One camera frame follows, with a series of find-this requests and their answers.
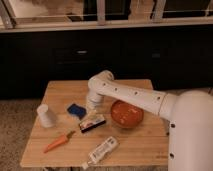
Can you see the orange toy carrot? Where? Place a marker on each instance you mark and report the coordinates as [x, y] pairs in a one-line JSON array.
[[59, 141]]

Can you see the dark cabinet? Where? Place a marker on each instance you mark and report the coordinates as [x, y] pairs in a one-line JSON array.
[[173, 57]]

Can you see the white tube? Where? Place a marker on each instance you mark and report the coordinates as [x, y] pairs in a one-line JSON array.
[[96, 155]]

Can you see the blue sponge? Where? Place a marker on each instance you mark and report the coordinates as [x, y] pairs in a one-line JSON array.
[[76, 110]]

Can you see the white paper cup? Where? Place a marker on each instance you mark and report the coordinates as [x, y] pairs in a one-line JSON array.
[[46, 116]]

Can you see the orange bowl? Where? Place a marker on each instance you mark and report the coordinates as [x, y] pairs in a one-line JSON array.
[[126, 115]]

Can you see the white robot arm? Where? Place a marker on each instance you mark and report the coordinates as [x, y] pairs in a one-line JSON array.
[[190, 115]]

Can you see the black whiteboard eraser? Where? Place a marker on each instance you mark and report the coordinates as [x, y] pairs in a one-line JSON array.
[[91, 122]]

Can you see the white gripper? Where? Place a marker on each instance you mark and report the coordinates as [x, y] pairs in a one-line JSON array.
[[90, 110]]

